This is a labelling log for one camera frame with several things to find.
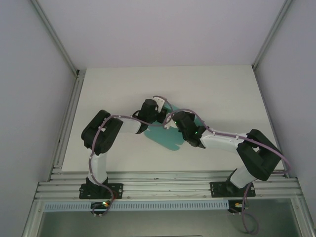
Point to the teal paper box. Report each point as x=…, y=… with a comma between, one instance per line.
x=163, y=138

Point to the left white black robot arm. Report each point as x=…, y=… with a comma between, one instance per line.
x=98, y=168

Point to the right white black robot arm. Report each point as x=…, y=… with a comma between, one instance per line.
x=222, y=140

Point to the aluminium table edge rails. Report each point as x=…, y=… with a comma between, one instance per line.
x=160, y=185

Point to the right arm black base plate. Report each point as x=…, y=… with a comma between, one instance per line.
x=217, y=188

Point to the aluminium table side rail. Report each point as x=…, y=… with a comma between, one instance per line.
x=71, y=111
x=269, y=111

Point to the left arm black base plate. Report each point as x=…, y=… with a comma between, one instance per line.
x=118, y=185

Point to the aluminium frame post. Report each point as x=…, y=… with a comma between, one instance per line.
x=271, y=32
x=56, y=39

